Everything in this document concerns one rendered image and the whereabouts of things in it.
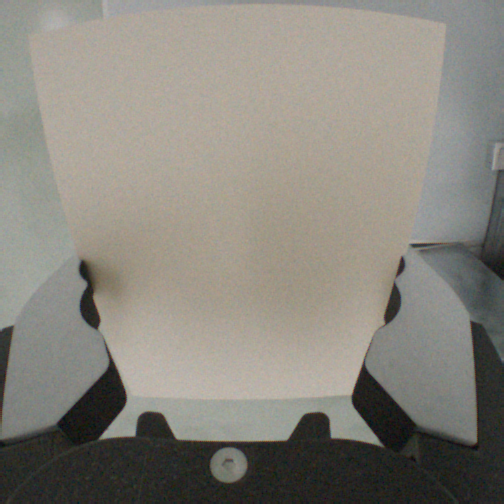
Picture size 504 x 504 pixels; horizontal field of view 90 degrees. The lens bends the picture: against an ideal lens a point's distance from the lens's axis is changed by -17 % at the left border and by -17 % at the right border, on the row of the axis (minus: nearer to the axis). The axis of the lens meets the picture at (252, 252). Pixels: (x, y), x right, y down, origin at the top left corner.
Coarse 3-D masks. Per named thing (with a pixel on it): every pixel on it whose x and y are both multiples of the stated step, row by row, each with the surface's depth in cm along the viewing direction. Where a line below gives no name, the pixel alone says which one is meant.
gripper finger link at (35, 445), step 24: (0, 336) 7; (0, 360) 6; (0, 384) 6; (0, 408) 5; (0, 432) 5; (0, 456) 4; (24, 456) 4; (48, 456) 4; (0, 480) 4; (24, 480) 4
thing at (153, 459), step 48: (144, 432) 5; (48, 480) 4; (96, 480) 4; (144, 480) 4; (192, 480) 4; (240, 480) 4; (288, 480) 4; (336, 480) 4; (384, 480) 4; (432, 480) 4
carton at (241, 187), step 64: (64, 64) 7; (128, 64) 7; (192, 64) 7; (256, 64) 7; (320, 64) 7; (384, 64) 7; (64, 128) 8; (128, 128) 8; (192, 128) 8; (256, 128) 8; (320, 128) 8; (384, 128) 8; (64, 192) 9; (128, 192) 9; (192, 192) 9; (256, 192) 9; (320, 192) 9; (384, 192) 9; (128, 256) 10; (192, 256) 10; (256, 256) 10; (320, 256) 10; (384, 256) 10; (128, 320) 12; (192, 320) 12; (256, 320) 12; (320, 320) 12; (128, 384) 14; (192, 384) 14; (256, 384) 14; (320, 384) 14
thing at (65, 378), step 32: (64, 288) 9; (32, 320) 7; (64, 320) 8; (96, 320) 9; (32, 352) 6; (64, 352) 7; (96, 352) 7; (32, 384) 6; (64, 384) 6; (96, 384) 6; (32, 416) 5; (64, 416) 5; (96, 416) 6
